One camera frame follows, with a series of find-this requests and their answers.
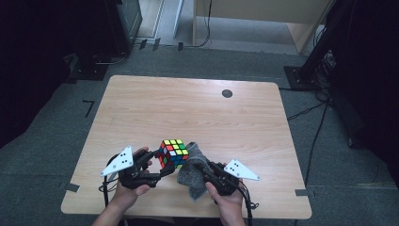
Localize dark curtain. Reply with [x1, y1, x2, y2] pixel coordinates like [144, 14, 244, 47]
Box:
[0, 0, 109, 149]
[326, 0, 399, 180]

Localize long black floor cable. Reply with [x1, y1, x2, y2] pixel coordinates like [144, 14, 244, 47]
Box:
[304, 102, 330, 187]

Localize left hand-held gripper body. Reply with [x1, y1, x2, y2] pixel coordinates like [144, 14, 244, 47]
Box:
[100, 145, 161, 190]

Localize light wooden desk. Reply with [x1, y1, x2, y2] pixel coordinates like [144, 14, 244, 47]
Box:
[192, 0, 334, 55]

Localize hanging black cable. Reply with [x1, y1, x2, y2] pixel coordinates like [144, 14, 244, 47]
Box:
[184, 0, 214, 49]

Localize black stand base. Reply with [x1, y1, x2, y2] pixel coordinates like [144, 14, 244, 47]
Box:
[66, 53, 110, 82]

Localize grey towel cloth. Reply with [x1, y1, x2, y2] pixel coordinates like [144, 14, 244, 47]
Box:
[176, 141, 212, 202]

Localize multicoloured puzzle cube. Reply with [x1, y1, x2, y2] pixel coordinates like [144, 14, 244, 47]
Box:
[157, 138, 190, 170]

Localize tangled cable bundle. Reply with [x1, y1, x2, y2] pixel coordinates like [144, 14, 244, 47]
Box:
[313, 50, 337, 92]

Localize hand-held gripper cable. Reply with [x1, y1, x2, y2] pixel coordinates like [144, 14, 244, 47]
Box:
[98, 154, 121, 208]
[238, 185, 260, 226]

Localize short black floor cable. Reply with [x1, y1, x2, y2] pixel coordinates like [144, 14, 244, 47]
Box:
[286, 100, 330, 121]

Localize black metal stand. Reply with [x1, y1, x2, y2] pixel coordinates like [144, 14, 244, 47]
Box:
[283, 0, 338, 92]

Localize dark cabinet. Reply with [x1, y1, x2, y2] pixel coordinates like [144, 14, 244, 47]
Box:
[104, 0, 144, 57]

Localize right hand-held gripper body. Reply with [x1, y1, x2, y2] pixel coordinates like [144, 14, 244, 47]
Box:
[205, 158, 261, 197]

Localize person's left hand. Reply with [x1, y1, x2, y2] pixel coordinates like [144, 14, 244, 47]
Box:
[109, 146, 152, 212]

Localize looped black floor cable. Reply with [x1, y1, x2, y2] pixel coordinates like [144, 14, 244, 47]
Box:
[92, 51, 129, 66]

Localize grey floor tape piece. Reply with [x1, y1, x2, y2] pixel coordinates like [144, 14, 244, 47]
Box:
[295, 188, 315, 198]
[64, 182, 81, 193]

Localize person's right hand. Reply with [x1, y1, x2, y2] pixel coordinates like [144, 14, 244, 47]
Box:
[205, 182, 247, 218]

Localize right hand-held gripper cable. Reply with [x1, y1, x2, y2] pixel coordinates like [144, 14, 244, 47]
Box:
[238, 185, 260, 226]

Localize left hand-held gripper cable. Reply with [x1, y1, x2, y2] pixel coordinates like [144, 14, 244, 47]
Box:
[98, 154, 121, 208]

